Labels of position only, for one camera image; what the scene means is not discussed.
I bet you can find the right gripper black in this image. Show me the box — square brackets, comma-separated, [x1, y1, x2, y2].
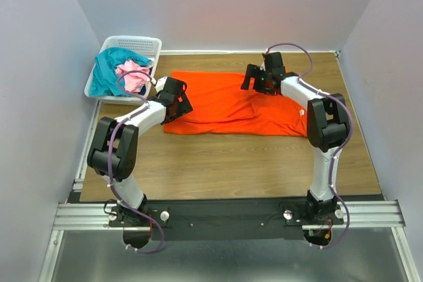
[239, 65, 274, 96]

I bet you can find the orange t shirt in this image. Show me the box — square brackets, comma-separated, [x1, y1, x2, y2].
[164, 71, 307, 137]

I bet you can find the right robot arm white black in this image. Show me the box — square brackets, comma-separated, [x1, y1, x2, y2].
[241, 52, 352, 224]

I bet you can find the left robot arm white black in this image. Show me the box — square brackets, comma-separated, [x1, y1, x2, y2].
[87, 77, 193, 226]

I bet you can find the pink t shirt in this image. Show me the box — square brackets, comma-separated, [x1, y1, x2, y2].
[116, 59, 150, 93]

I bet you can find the teal t shirt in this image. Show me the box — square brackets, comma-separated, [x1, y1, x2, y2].
[89, 47, 153, 97]

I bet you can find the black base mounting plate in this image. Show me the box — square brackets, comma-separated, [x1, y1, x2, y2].
[107, 197, 344, 246]

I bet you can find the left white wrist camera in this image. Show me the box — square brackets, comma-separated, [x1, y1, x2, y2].
[154, 76, 168, 92]

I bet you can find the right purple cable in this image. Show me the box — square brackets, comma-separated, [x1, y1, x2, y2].
[264, 42, 356, 250]

